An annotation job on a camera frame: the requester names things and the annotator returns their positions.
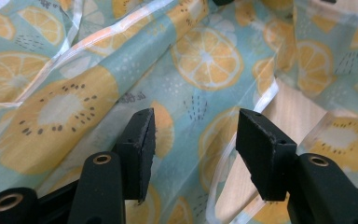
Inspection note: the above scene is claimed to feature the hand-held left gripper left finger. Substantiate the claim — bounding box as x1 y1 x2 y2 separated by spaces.
68 107 157 224

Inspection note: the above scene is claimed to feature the fruit-print plastic bag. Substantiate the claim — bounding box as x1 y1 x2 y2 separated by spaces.
0 0 358 224

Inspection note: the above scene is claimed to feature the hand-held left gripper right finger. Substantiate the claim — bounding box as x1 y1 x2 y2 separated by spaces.
236 107 358 224

